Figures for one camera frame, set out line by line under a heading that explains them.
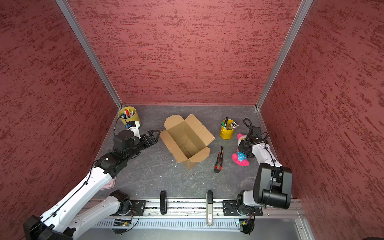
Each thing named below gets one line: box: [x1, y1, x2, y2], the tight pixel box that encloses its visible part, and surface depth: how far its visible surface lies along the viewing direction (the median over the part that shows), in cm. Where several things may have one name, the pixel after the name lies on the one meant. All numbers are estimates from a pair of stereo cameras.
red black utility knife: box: [213, 145, 224, 173], surface depth 91 cm
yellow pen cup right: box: [220, 117, 239, 140], surface depth 98 cm
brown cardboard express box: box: [159, 113, 216, 170], surface depth 86 cm
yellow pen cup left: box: [118, 106, 140, 126], surface depth 100 cm
